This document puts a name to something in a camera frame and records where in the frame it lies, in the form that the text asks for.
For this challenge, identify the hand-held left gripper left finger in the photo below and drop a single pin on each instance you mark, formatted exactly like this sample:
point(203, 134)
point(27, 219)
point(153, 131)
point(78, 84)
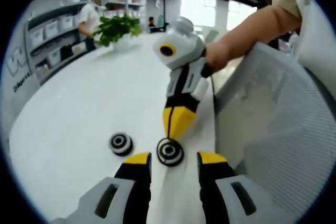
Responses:
point(131, 182)

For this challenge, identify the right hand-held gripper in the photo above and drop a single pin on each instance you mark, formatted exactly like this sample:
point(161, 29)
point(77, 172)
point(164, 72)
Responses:
point(181, 48)

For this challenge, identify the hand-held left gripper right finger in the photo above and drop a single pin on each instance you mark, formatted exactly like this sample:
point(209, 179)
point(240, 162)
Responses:
point(218, 182)

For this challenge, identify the person's right forearm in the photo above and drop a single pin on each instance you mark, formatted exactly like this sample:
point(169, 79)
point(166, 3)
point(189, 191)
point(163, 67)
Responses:
point(260, 27)

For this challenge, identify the grey mesh chair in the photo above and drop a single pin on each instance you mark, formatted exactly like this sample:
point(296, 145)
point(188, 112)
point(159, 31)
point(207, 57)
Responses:
point(275, 119)

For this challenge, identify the white table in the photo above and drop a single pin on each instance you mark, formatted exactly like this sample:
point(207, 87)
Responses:
point(78, 103)

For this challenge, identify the green potted plant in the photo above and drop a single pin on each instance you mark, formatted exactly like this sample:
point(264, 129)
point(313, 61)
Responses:
point(118, 28)

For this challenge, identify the shelf with white bins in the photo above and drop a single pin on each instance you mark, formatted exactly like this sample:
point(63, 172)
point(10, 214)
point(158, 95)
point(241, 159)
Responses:
point(52, 40)

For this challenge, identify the person's body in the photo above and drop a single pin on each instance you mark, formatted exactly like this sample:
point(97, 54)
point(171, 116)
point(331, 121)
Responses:
point(315, 24)

